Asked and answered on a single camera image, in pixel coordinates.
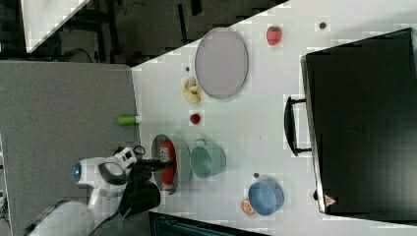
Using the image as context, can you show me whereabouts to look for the grey round plate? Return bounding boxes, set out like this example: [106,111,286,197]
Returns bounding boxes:
[195,28,249,99]

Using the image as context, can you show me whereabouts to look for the yellow banana toy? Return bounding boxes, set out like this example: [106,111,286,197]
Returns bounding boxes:
[181,78,201,104]

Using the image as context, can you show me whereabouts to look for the blue bowl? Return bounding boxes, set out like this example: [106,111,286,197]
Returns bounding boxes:
[248,179,284,216]

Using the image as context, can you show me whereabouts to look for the silver toaster oven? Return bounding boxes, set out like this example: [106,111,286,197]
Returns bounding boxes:
[300,28,417,225]

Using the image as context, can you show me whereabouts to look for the orange slice toy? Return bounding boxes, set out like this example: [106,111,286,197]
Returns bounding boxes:
[241,199,255,215]

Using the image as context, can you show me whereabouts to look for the green lime toy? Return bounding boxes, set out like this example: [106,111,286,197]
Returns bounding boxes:
[117,116,142,125]

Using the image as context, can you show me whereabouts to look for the green mug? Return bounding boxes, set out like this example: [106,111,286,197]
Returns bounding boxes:
[190,139,226,179]

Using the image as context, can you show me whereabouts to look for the pink strawberry toy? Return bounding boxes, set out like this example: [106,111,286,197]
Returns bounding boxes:
[267,26,282,46]

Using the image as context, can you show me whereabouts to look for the small red strawberry toy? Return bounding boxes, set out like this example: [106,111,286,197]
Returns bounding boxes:
[190,113,201,125]

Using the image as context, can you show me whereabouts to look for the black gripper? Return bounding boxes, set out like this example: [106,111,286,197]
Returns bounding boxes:
[119,159,172,216]

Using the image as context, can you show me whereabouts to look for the blue table frame rail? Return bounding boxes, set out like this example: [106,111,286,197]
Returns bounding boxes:
[149,211,267,236]

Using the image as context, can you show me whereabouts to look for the red plush ketchup bottle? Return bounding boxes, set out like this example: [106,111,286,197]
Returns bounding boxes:
[159,141,177,195]

